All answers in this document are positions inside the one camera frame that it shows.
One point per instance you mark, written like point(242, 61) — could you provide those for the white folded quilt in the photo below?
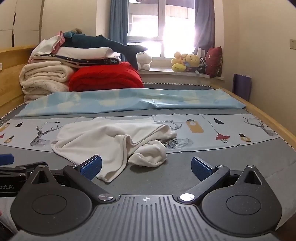
point(87, 51)

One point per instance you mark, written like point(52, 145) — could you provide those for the striped plush toy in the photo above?
point(201, 65)

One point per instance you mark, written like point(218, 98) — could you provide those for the deer print bed sheet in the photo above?
point(208, 139)

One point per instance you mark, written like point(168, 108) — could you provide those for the wooden bed frame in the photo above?
point(13, 58)

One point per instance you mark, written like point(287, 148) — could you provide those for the cream wardrobe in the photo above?
point(23, 18)

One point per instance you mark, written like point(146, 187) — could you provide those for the dark teal shark plush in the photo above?
point(92, 41)

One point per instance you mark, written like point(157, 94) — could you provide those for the purple bag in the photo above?
point(241, 87)

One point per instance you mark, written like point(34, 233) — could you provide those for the light blue patterned sheet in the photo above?
point(115, 102)

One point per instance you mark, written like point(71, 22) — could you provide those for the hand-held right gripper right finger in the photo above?
point(200, 169)

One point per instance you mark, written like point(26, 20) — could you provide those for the red cushion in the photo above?
point(214, 61)

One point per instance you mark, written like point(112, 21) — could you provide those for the navy star trim folded blanket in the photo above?
point(92, 62)

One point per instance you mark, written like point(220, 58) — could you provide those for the blue curtain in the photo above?
point(118, 20)
point(204, 23)

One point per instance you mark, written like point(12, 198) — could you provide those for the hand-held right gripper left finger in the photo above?
point(91, 168)

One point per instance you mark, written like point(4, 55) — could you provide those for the pink cloth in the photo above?
point(57, 44)

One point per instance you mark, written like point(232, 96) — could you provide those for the white small garment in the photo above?
point(104, 136)

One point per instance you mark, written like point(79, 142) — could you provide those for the red folded blanket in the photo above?
point(104, 76)

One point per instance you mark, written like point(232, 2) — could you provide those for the windowsill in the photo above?
point(180, 75)

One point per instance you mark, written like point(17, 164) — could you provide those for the white folded cloth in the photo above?
point(46, 47)

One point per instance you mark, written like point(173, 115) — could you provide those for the yellow duck plush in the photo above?
point(178, 63)

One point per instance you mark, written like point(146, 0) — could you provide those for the cream folded fleece blanket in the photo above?
point(41, 76)

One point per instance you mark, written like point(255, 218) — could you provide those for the white plush toy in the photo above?
point(143, 60)

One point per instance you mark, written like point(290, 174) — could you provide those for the small brown plush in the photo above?
point(76, 30)

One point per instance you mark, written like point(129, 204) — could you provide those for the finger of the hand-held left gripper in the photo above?
point(6, 159)
point(20, 168)

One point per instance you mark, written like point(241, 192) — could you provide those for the wall socket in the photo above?
point(293, 44)

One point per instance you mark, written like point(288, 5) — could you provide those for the window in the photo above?
point(161, 23)

